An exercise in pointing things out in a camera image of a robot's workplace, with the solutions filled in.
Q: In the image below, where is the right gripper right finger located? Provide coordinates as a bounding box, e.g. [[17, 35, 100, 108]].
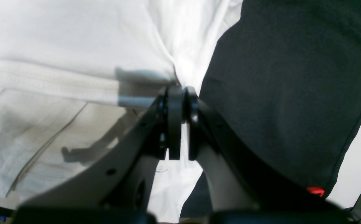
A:
[[185, 87, 333, 213]]

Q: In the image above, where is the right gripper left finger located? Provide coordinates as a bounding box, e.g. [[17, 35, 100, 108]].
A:
[[17, 86, 183, 215]]

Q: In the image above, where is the white T-shirt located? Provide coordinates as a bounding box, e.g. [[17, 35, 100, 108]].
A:
[[0, 0, 242, 216]]

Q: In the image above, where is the orange clamp bottom edge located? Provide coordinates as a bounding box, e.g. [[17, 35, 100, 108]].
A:
[[306, 187, 325, 197]]

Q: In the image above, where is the black table cloth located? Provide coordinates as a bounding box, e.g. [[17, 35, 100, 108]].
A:
[[180, 0, 361, 218]]

